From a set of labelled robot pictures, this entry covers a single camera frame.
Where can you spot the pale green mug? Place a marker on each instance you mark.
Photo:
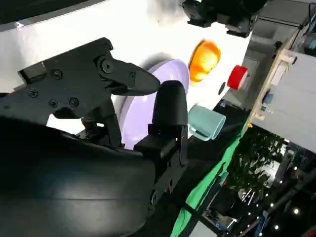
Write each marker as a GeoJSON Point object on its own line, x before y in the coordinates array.
{"type": "Point", "coordinates": [205, 118]}

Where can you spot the lilac plate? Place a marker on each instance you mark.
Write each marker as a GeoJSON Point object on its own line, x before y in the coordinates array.
{"type": "Point", "coordinates": [138, 116]}

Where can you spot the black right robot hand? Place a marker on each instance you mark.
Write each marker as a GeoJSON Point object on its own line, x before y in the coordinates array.
{"type": "Point", "coordinates": [74, 177]}

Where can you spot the wooden framed grey workbench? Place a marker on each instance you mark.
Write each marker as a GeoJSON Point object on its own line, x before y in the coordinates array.
{"type": "Point", "coordinates": [291, 98]}

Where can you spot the green cloth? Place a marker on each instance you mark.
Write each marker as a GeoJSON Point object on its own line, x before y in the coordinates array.
{"type": "Point", "coordinates": [212, 180]}

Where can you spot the green leafy plant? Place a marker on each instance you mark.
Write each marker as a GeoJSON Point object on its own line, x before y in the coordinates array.
{"type": "Point", "coordinates": [256, 163]}

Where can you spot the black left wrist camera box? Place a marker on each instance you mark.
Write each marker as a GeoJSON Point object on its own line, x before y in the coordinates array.
{"type": "Point", "coordinates": [240, 26]}

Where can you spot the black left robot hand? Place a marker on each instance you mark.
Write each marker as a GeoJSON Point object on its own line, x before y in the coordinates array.
{"type": "Point", "coordinates": [205, 10]}

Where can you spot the orange white toy bread roll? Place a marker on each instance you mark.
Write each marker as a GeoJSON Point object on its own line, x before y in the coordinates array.
{"type": "Point", "coordinates": [205, 61]}

